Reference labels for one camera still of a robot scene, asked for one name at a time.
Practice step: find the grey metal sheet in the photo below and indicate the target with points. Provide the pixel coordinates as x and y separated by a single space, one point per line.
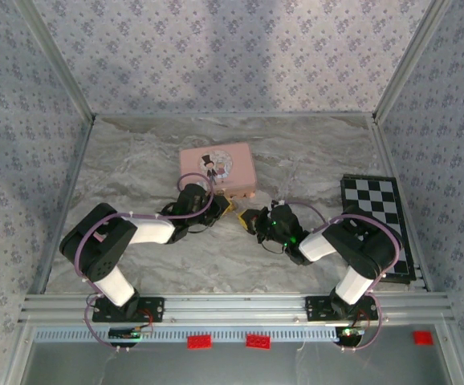
232 367

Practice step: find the aluminium frame post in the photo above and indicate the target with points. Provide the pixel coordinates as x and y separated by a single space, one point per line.
55 60
412 60

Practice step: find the black and silver chessboard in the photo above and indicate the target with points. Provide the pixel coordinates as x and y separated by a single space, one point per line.
376 196

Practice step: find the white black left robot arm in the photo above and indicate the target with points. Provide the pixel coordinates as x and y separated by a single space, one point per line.
103 244

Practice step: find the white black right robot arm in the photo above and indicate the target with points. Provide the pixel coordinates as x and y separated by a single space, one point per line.
366 248

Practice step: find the pink tin box with couple print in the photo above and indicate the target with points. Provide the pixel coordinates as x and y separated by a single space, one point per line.
216 166

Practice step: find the red toy brick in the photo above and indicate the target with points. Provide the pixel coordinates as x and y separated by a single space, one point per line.
199 343
258 341
423 338

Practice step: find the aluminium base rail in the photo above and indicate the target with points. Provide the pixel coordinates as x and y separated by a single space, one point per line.
232 309

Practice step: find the green-lit circuit board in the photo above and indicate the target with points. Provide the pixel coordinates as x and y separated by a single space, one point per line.
129 333
350 333

